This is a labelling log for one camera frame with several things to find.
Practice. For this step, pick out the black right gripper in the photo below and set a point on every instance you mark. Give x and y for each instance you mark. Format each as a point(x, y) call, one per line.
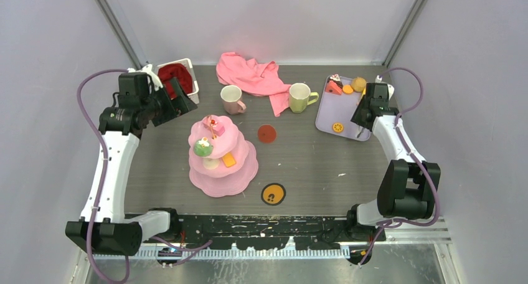
point(357, 117)

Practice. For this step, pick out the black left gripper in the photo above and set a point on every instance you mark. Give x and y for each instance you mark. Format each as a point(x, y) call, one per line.
point(182, 103)

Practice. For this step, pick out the pink cherry cake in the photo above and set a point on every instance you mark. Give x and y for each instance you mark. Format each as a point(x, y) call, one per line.
point(214, 125)

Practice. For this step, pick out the green frog macaron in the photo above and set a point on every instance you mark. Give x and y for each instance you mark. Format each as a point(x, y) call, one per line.
point(203, 147)

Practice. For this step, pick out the white round cake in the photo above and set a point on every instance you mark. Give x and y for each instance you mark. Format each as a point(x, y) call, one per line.
point(210, 164)

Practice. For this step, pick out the pink three-tier dessert stand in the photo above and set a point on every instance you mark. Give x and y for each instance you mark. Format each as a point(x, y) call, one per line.
point(223, 181)

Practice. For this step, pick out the orange wafer bar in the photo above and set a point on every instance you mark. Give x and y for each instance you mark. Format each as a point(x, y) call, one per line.
point(229, 160)

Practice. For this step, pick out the metal serving tongs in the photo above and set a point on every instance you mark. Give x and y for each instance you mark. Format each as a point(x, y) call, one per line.
point(361, 131)

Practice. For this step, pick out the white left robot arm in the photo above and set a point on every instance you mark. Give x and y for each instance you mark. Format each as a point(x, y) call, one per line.
point(102, 227)

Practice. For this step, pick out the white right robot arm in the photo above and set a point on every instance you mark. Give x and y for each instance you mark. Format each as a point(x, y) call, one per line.
point(408, 192)

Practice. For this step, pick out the white plastic basket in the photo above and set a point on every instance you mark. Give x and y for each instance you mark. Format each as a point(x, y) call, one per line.
point(194, 96)

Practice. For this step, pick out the golden round bun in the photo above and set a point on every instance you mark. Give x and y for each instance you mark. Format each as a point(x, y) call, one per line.
point(358, 84)

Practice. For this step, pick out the small orange round cookie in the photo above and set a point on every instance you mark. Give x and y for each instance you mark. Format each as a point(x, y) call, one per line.
point(347, 89)

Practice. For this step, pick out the dark red towel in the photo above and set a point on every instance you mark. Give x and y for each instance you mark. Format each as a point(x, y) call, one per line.
point(178, 71)

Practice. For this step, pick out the lavender serving tray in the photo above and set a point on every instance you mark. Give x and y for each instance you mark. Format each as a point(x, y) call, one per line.
point(339, 109)

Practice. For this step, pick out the orange lotus-root cookie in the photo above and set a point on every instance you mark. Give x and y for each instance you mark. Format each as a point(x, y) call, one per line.
point(337, 127)

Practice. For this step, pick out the chocolate cake slice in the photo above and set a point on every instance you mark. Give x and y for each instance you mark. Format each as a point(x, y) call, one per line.
point(336, 79)

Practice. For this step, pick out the pink mug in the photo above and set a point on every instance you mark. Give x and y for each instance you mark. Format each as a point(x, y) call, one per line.
point(231, 96)

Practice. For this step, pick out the green mug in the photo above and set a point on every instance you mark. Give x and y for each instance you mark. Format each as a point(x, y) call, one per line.
point(301, 96)

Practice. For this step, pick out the pink cloth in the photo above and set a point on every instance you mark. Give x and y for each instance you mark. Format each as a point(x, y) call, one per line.
point(254, 78)

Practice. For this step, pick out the red round coaster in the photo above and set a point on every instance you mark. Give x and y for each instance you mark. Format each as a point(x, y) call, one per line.
point(266, 134)

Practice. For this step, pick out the orange round sticker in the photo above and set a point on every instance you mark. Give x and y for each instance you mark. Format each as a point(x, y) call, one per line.
point(273, 194)

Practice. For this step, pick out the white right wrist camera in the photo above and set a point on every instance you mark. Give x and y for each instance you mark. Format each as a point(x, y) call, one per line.
point(382, 89)

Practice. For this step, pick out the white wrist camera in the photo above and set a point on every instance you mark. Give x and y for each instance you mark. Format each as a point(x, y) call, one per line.
point(150, 70)
point(382, 89)

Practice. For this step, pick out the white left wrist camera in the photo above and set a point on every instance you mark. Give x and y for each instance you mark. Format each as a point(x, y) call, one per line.
point(150, 70)

